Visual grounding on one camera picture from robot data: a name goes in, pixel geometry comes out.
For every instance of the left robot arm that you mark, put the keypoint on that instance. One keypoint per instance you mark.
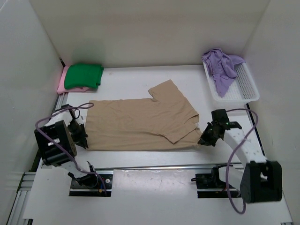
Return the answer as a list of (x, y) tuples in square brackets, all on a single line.
[(58, 137)]

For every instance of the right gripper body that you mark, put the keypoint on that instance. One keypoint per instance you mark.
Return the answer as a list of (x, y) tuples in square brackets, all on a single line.
[(208, 136)]

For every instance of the green t shirt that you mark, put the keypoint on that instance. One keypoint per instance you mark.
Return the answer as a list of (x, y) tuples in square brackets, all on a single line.
[(83, 76)]

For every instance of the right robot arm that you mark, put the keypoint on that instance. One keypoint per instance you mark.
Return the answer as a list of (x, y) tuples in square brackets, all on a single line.
[(261, 179)]

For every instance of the folded pink t shirt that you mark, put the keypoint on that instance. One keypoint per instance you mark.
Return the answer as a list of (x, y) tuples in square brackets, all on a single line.
[(61, 89)]

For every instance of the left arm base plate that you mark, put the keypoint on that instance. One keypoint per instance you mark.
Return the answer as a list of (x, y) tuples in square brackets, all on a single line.
[(88, 186)]

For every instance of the aluminium frame rail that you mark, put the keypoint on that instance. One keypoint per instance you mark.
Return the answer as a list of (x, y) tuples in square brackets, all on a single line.
[(22, 196)]

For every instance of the beige t shirt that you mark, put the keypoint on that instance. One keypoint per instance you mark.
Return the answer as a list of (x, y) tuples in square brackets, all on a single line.
[(166, 121)]

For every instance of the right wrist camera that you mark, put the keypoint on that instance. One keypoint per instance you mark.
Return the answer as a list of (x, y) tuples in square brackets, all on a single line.
[(220, 119)]

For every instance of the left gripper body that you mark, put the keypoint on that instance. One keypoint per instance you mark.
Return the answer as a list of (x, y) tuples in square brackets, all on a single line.
[(78, 132)]

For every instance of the white plastic basket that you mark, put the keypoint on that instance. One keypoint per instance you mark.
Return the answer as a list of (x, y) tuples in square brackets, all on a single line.
[(242, 90)]

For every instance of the purple t shirt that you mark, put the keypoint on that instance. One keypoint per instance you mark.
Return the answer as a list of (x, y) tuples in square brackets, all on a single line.
[(221, 68)]

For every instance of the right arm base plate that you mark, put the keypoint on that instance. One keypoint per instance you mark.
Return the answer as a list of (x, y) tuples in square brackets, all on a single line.
[(209, 186)]

